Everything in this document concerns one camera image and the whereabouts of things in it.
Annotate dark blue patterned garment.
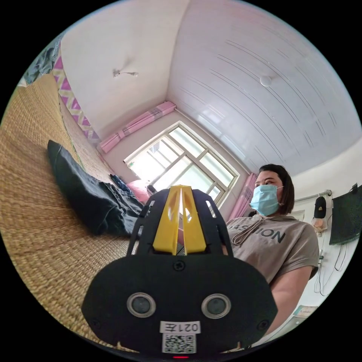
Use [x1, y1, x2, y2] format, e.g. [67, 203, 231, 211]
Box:
[109, 173, 136, 196]

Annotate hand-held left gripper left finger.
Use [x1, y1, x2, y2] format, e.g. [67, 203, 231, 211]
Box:
[153, 185, 182, 254]

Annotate pink curtain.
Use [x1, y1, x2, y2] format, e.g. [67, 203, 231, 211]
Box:
[97, 101, 177, 154]
[229, 172, 258, 221]

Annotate black wall screen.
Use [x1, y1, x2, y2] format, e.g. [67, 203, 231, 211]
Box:
[328, 183, 362, 246]

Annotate blue jeans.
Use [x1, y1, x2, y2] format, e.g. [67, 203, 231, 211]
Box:
[46, 140, 145, 237]

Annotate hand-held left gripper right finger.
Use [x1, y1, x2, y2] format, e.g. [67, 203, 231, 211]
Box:
[181, 185, 207, 254]

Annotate pink pillow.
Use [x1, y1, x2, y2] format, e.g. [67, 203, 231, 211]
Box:
[125, 179, 154, 205]

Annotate person's body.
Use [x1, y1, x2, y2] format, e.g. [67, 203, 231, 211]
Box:
[222, 163, 321, 337]

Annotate black cap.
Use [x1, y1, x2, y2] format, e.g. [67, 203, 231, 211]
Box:
[313, 195, 327, 220]

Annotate bed with woven mat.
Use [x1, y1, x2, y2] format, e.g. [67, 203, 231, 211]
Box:
[0, 39, 181, 351]

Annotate pile of clothes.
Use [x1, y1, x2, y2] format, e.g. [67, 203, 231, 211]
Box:
[22, 45, 61, 86]

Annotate window with white frame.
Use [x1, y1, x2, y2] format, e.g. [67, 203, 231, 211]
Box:
[123, 121, 241, 210]

